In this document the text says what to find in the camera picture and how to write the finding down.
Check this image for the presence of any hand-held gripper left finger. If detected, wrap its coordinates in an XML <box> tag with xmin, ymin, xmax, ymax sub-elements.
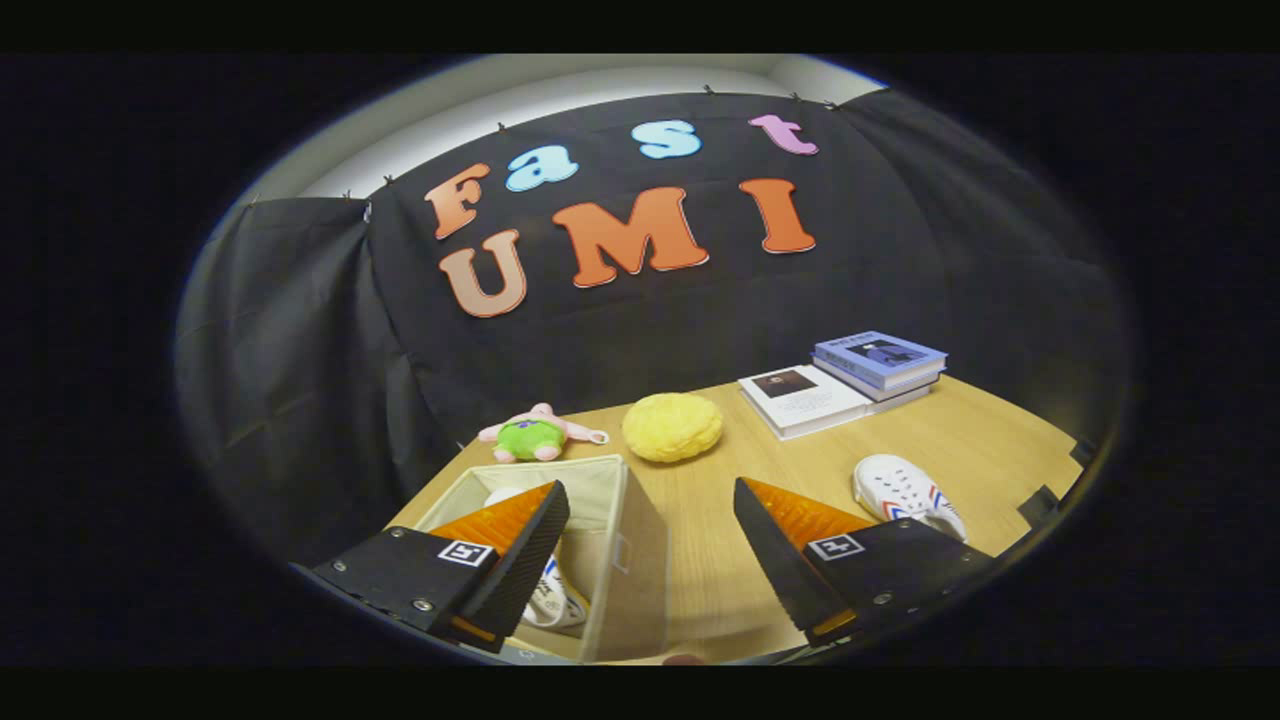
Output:
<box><xmin>312</xmin><ymin>480</ymin><xmax>572</xmax><ymax>656</ymax></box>

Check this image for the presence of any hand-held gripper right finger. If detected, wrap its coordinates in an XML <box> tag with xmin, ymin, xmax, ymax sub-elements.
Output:
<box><xmin>732</xmin><ymin>476</ymin><xmax>997</xmax><ymax>650</ymax></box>

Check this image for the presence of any white shoe with stripes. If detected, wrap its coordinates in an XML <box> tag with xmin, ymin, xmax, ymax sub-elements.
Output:
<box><xmin>852</xmin><ymin>455</ymin><xmax>969</xmax><ymax>545</ymax></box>
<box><xmin>483</xmin><ymin>487</ymin><xmax>593</xmax><ymax>632</ymax></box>

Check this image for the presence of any beige fabric storage box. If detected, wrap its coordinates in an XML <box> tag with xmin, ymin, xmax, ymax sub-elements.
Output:
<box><xmin>412</xmin><ymin>455</ymin><xmax>670</xmax><ymax>665</ymax></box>

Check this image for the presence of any pink and green plush toy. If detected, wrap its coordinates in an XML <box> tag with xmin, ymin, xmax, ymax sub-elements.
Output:
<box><xmin>478</xmin><ymin>403</ymin><xmax>610</xmax><ymax>464</ymax></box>

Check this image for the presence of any white book with dark photo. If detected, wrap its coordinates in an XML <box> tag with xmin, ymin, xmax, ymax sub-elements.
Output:
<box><xmin>738</xmin><ymin>365</ymin><xmax>874</xmax><ymax>442</ymax></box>

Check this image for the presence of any yellow round plush ball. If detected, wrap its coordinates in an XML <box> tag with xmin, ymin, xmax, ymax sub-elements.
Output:
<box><xmin>621</xmin><ymin>393</ymin><xmax>725</xmax><ymax>464</ymax></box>

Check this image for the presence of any plain white paperback book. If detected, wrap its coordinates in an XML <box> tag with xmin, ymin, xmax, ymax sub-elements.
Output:
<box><xmin>867</xmin><ymin>385</ymin><xmax>937</xmax><ymax>417</ymax></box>

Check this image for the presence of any grey paperback book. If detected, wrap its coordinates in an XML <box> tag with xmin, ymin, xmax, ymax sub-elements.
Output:
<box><xmin>812</xmin><ymin>357</ymin><xmax>944</xmax><ymax>404</ymax></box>

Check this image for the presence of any blue cover book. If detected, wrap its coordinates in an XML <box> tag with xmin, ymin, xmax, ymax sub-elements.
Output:
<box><xmin>812</xmin><ymin>330</ymin><xmax>949</xmax><ymax>392</ymax></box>

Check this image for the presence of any black backdrop cloth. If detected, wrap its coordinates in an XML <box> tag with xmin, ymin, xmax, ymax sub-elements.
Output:
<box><xmin>175</xmin><ymin>90</ymin><xmax>1133</xmax><ymax>563</ymax></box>

